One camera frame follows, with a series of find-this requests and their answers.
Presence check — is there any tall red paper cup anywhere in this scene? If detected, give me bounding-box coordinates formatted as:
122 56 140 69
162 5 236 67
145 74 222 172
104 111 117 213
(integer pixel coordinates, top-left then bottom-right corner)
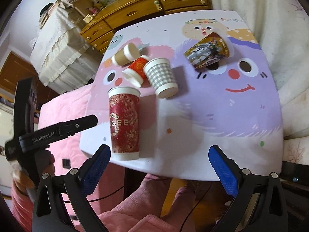
108 86 140 161

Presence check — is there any small red paper cup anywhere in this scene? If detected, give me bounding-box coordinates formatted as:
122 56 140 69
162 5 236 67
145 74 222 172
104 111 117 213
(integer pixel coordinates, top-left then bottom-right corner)
122 55 150 88

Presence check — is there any brown kraft paper cup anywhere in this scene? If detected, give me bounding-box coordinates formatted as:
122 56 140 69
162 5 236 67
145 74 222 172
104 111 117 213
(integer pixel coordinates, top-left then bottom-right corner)
111 43 140 67

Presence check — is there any grey checkered paper cup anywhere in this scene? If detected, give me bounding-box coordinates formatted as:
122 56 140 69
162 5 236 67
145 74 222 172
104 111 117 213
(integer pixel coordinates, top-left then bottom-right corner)
143 58 179 98

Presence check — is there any colourful printed paper cup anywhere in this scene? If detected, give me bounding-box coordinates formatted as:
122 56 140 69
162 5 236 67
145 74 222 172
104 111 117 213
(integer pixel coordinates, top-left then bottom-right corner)
184 30 234 70

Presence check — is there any person's left hand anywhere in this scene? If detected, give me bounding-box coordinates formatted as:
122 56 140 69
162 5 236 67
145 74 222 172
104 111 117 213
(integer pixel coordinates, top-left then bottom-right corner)
13 150 55 202

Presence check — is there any wooden door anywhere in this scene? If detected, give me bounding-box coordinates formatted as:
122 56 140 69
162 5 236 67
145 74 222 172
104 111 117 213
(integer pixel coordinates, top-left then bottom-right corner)
1 52 59 104

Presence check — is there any white lace cloth cover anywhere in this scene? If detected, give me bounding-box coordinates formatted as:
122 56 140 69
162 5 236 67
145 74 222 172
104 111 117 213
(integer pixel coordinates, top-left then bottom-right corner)
30 6 103 94

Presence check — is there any pink blanket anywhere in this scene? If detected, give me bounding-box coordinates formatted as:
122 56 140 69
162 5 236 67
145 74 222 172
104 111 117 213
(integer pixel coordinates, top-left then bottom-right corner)
5 79 196 231

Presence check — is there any cartoon printed table mat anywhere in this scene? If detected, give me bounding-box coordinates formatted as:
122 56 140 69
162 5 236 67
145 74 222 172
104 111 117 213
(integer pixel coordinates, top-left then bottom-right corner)
80 10 283 181

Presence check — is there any wooden desk with drawers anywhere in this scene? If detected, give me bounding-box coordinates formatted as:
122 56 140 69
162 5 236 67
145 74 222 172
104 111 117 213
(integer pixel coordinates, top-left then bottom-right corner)
80 0 213 54

